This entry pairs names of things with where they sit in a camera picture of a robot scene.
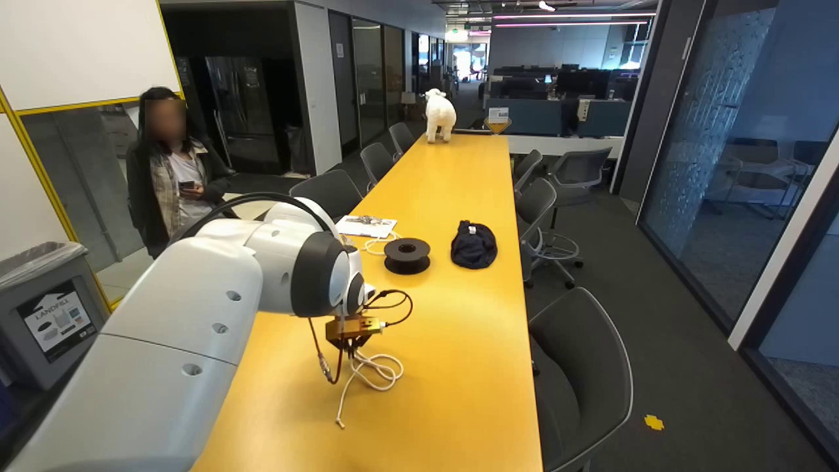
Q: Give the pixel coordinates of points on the grey box with label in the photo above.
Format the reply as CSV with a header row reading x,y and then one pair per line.
x,y
50,310

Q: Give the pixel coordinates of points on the white polar bear figure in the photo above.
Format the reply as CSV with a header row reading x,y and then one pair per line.
x,y
438,113

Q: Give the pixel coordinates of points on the white paper sheet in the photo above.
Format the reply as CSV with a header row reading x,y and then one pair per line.
x,y
365,226

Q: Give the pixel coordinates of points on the grey office chair near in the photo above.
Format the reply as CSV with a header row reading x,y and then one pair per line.
x,y
584,373

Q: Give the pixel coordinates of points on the grey office chair far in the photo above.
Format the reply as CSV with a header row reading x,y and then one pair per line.
x,y
579,172

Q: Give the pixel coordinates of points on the grey office chair middle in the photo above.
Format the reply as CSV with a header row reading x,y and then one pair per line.
x,y
535,235

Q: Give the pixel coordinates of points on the grey office chair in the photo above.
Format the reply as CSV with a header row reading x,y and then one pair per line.
x,y
535,235
579,172
584,373

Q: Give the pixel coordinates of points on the person standing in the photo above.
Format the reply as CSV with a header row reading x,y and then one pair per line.
x,y
170,172

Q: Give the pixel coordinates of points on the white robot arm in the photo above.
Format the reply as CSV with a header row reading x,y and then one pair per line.
x,y
151,387

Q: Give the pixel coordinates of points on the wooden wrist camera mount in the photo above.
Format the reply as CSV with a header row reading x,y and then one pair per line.
x,y
352,328

